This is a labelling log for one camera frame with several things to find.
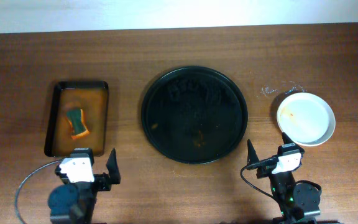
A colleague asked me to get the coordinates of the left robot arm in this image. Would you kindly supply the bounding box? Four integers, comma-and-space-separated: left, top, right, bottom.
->
48, 148, 121, 224

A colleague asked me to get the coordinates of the orange green scrub sponge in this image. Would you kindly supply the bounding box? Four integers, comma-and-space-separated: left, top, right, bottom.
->
65, 108, 90, 139

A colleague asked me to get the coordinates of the grey-white plate with sauce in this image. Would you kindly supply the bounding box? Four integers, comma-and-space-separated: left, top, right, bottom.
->
276, 92, 336, 147

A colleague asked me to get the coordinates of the black rectangular water tray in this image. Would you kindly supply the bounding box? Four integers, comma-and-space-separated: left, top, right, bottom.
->
44, 80, 109, 157

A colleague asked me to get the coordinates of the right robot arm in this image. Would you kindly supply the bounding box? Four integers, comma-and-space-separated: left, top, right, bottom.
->
240, 133, 322, 223

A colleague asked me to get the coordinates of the round black serving tray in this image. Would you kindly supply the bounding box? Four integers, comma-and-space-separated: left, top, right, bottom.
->
140, 65, 249, 164

